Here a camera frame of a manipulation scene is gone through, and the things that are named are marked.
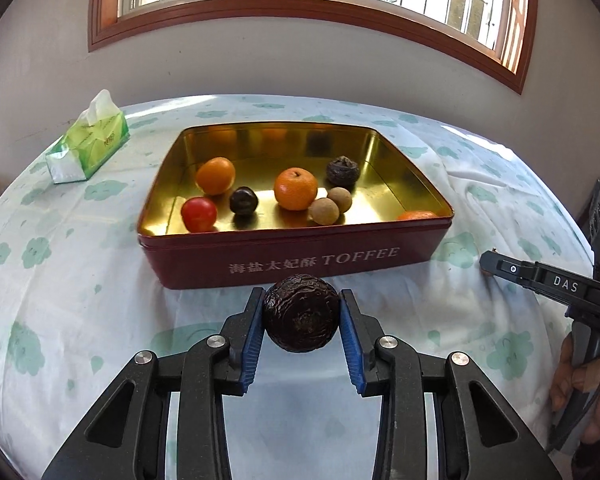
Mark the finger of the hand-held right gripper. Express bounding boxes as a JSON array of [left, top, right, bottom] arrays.
[[480, 249, 543, 289]]

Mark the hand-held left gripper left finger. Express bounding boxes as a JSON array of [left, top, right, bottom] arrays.
[[42, 287, 266, 480]]

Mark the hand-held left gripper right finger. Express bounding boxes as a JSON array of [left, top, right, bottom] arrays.
[[339, 288, 561, 480]]

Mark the large dried wrinkled fruit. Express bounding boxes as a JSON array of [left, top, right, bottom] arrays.
[[262, 274, 341, 353]]

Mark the gold and red tin box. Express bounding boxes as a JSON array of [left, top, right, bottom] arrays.
[[136, 122, 455, 291]]

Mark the oval orange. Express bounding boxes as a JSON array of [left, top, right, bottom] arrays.
[[195, 157, 236, 196]]

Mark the small dried wrinkled fruit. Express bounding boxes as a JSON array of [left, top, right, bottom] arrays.
[[326, 156, 359, 187]]

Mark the red tomato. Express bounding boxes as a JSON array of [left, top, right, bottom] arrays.
[[181, 197, 218, 233]]

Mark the dark brown chestnut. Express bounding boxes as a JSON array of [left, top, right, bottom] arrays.
[[229, 186, 259, 217]]

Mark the mandarin with stem dimple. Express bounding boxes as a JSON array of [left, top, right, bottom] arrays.
[[273, 167, 319, 211]]

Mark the green tissue pack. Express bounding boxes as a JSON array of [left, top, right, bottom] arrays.
[[46, 89, 130, 184]]

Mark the wooden framed window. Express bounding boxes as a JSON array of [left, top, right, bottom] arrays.
[[87, 0, 538, 95]]

